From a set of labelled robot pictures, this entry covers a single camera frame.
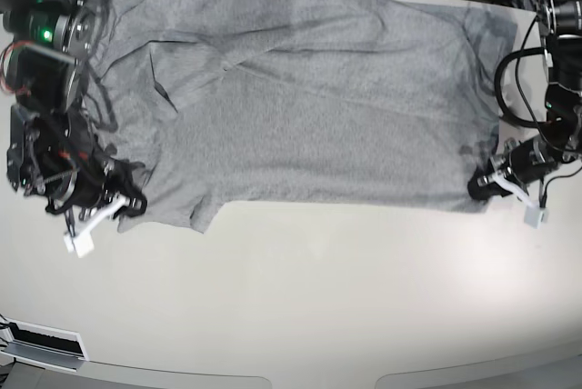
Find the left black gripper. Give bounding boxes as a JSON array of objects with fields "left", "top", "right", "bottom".
[{"left": 467, "top": 136, "right": 562, "bottom": 201}]

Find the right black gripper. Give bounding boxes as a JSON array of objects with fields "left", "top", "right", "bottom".
[{"left": 45, "top": 152, "right": 147, "bottom": 216}]

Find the grey t-shirt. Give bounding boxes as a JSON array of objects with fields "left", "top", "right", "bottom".
[{"left": 85, "top": 0, "right": 517, "bottom": 233}]

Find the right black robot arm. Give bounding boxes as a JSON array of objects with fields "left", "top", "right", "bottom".
[{"left": 1, "top": 0, "right": 147, "bottom": 220}]

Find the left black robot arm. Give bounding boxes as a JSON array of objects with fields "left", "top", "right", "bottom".
[{"left": 467, "top": 0, "right": 581, "bottom": 202}]

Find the white cable tray box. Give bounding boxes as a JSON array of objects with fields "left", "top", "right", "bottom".
[{"left": 1, "top": 316, "right": 90, "bottom": 373}]

